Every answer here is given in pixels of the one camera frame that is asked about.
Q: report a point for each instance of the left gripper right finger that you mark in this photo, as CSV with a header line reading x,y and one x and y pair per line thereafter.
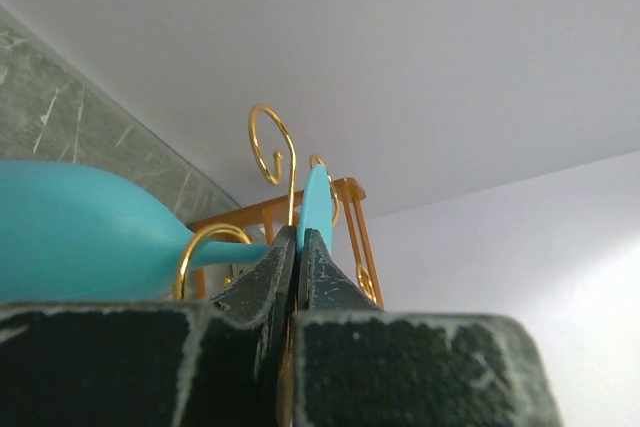
x,y
355,364

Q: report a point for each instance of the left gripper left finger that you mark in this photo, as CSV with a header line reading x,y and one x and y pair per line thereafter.
x,y
151,363

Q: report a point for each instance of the blue plastic wine glass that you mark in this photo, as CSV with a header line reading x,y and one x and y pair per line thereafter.
x,y
75,232

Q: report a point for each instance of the wooden shelf rack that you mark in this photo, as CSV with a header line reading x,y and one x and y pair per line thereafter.
x,y
350,194

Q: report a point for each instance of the gold wire glass rack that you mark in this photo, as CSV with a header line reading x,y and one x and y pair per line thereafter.
x,y
231,225

